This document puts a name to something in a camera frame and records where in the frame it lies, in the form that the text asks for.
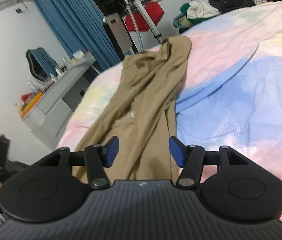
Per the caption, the tan printed t-shirt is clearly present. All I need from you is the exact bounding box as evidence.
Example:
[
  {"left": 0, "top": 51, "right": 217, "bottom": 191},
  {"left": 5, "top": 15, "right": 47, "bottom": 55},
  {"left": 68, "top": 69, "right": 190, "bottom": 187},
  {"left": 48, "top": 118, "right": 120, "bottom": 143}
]
[{"left": 77, "top": 36, "right": 192, "bottom": 181}]

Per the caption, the pile of mixed clothes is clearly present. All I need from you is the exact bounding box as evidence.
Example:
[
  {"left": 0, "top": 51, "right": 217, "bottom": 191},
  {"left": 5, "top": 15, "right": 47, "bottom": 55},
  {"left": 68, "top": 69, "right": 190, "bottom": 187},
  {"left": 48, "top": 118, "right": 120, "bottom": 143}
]
[{"left": 173, "top": 0, "right": 268, "bottom": 33}]

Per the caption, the grey dresser desk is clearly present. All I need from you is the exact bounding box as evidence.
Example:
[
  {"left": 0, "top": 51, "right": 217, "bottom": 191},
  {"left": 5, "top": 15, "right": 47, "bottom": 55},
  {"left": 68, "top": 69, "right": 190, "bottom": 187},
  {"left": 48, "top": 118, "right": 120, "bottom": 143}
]
[{"left": 22, "top": 52, "right": 100, "bottom": 150}]

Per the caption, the pastel tie-dye bed sheet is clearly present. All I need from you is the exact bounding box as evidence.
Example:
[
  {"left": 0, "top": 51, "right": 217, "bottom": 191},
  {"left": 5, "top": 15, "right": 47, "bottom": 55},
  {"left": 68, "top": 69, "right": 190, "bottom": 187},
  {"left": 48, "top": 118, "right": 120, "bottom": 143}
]
[{"left": 56, "top": 0, "right": 282, "bottom": 230}]

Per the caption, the black framed wavy mirror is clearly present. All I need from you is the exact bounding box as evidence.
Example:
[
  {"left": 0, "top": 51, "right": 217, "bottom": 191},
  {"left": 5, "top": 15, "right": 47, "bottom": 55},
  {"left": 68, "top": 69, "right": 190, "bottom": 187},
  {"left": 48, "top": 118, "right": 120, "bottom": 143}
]
[{"left": 25, "top": 47, "right": 58, "bottom": 83}]

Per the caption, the grey chair back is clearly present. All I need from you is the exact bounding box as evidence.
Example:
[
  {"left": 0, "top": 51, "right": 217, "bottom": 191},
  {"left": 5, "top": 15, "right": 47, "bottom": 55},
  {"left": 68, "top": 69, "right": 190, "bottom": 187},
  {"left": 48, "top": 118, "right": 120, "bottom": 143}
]
[{"left": 103, "top": 13, "right": 135, "bottom": 61}]

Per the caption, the blue window curtain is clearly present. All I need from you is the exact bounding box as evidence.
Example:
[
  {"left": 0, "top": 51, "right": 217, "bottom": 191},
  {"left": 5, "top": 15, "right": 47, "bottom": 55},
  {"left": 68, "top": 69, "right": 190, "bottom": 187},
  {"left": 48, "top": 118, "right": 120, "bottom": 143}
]
[{"left": 33, "top": 0, "right": 121, "bottom": 70}]

